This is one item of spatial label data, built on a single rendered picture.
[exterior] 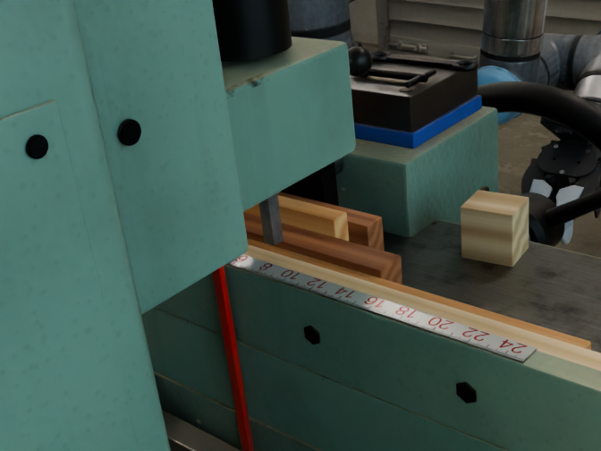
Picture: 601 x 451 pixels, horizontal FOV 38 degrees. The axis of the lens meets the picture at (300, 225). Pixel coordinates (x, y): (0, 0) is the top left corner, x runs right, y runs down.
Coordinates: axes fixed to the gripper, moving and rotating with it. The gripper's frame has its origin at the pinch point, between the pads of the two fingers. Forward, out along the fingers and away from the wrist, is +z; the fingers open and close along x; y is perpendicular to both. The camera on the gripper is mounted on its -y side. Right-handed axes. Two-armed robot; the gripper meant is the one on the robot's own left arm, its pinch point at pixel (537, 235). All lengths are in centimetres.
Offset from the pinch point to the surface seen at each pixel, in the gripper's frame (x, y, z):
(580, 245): 36, 127, -78
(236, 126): -5, -57, 32
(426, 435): -15, -43, 40
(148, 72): -7, -66, 36
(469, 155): -5.4, -33.8, 14.6
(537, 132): 81, 168, -147
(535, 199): -5.7, -18.8, 7.6
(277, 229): -2, -46, 32
